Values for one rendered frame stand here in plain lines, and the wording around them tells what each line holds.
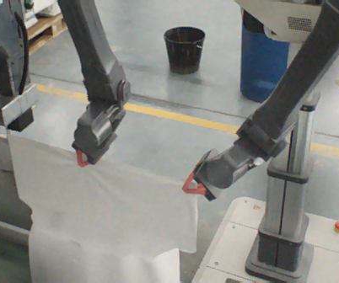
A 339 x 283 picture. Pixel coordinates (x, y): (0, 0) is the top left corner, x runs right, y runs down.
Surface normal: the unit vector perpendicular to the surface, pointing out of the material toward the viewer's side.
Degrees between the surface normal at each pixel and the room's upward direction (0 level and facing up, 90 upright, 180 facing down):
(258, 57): 93
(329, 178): 0
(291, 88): 100
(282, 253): 90
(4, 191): 90
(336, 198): 0
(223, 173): 80
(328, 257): 0
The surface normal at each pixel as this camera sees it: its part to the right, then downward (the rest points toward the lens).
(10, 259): -0.02, -0.87
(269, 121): -0.71, 0.51
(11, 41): 0.91, 0.18
